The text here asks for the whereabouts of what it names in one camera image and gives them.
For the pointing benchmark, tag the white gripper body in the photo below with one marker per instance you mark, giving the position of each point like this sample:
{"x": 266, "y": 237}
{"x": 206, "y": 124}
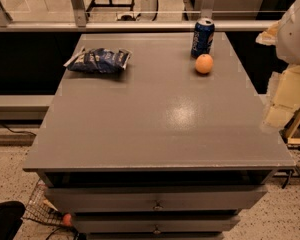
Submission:
{"x": 295, "y": 34}

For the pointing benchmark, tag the blue chip bag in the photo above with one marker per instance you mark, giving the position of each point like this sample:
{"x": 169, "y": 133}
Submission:
{"x": 99, "y": 60}

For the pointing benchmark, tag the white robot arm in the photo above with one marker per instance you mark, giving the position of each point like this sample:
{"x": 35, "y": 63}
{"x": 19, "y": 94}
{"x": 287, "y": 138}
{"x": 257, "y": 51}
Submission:
{"x": 285, "y": 36}

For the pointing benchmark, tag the orange fruit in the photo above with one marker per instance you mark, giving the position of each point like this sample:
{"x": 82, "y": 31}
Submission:
{"x": 204, "y": 64}

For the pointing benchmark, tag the blue soda can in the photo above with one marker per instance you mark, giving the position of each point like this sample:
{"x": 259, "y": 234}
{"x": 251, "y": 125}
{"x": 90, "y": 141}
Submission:
{"x": 203, "y": 36}

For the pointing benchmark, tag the upper drawer with knob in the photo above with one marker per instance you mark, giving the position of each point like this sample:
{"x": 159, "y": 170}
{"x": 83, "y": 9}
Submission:
{"x": 157, "y": 199}

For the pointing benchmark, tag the drawer with knob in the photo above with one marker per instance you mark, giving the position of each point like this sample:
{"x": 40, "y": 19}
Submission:
{"x": 155, "y": 223}
{"x": 157, "y": 199}

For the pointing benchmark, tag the grey drawer cabinet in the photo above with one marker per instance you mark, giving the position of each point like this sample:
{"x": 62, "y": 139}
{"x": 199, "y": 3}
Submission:
{"x": 157, "y": 124}

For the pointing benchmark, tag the lower drawer with knob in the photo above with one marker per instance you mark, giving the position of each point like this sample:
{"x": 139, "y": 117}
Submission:
{"x": 155, "y": 223}

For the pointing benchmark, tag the black stand base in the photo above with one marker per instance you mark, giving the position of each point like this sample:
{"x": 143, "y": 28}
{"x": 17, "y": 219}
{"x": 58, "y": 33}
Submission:
{"x": 109, "y": 4}

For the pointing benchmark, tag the small orange ball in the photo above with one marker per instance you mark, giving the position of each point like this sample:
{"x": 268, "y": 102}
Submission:
{"x": 66, "y": 220}

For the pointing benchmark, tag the metal railing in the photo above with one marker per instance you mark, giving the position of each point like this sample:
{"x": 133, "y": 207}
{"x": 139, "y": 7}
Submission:
{"x": 147, "y": 15}

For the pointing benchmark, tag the wire basket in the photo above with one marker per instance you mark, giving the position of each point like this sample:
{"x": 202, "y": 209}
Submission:
{"x": 40, "y": 210}

